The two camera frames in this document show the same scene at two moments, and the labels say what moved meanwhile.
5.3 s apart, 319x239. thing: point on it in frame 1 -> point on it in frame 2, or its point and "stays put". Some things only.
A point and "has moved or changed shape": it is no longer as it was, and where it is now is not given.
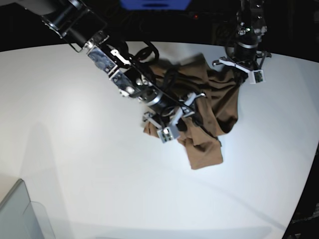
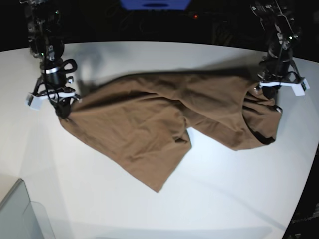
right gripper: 247,58 -> 303,83
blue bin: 155,5 stays put
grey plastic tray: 22,218 stays put
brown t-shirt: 216,108 has moved or changed shape
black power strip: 212,16 stays put
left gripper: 166,111 -> 61,96
